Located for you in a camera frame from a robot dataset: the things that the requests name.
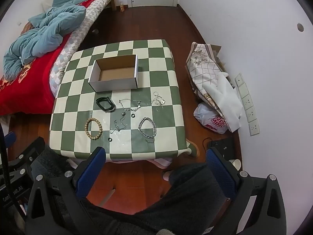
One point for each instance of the small bottle by door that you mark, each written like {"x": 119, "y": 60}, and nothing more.
{"x": 122, "y": 7}

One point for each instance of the white foam sheet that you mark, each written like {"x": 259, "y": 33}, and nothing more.
{"x": 227, "y": 99}

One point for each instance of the floral folded bedding bag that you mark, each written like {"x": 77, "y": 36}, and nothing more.
{"x": 203, "y": 66}

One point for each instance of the red patterned blanket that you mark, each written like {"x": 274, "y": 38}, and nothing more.
{"x": 30, "y": 92}

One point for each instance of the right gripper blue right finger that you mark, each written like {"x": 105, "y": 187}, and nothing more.
{"x": 223, "y": 171}

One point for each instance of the white red plastic bag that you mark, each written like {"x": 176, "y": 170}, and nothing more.
{"x": 210, "y": 118}

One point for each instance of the green white checkered tablecloth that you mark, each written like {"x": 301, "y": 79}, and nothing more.
{"x": 131, "y": 125}

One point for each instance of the white cardboard box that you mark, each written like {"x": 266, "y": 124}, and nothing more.
{"x": 115, "y": 73}

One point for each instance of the white paper cup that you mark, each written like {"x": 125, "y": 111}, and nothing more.
{"x": 236, "y": 163}

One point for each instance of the teal blue duvet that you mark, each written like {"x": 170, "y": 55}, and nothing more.
{"x": 46, "y": 35}

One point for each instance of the white power strip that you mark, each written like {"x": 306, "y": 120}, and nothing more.
{"x": 248, "y": 105}

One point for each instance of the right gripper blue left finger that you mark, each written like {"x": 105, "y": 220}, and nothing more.
{"x": 87, "y": 172}

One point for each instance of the checkered bed mattress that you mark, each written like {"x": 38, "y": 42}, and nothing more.
{"x": 73, "y": 43}

